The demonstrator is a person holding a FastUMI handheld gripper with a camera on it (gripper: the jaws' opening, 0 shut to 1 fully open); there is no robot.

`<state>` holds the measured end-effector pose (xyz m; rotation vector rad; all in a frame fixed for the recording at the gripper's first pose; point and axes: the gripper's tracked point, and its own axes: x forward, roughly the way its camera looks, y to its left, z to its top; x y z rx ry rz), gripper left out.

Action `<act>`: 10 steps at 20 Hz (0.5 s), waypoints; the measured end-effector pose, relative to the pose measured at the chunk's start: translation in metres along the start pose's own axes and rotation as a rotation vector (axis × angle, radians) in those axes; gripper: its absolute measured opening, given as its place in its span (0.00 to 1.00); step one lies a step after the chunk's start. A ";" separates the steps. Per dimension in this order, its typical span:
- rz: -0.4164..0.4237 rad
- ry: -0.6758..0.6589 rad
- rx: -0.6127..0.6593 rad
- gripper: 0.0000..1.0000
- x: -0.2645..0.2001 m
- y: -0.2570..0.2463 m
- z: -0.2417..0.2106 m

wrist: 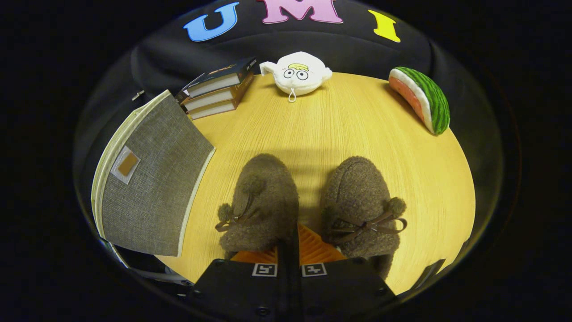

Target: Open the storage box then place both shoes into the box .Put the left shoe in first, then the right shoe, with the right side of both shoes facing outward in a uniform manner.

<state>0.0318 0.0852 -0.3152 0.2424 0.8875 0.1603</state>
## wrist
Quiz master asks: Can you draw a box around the black backdrop cloth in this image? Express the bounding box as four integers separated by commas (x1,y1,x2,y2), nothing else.
74,0,505,287

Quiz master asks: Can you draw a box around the brown cover book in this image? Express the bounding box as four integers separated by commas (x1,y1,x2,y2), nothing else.
181,74,255,112
188,99,240,120

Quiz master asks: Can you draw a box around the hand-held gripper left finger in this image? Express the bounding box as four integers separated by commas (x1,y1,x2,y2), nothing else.
185,241,291,322

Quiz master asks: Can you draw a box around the brown fuzzy shoe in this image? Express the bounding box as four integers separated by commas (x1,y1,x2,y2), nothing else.
214,153,300,260
322,156,408,280

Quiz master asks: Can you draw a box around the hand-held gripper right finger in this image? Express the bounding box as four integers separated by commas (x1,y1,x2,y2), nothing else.
290,224,398,322

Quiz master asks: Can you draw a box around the grey fabric storage box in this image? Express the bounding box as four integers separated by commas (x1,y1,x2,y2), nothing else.
91,89,216,258

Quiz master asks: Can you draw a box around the watermelon slice plush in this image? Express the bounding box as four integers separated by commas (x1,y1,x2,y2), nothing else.
388,66,451,136

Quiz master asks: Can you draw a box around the dark cover book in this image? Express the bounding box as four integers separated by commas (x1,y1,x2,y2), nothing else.
177,57,259,99

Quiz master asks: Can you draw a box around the white plush toy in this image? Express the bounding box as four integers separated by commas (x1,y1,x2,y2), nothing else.
259,51,333,102

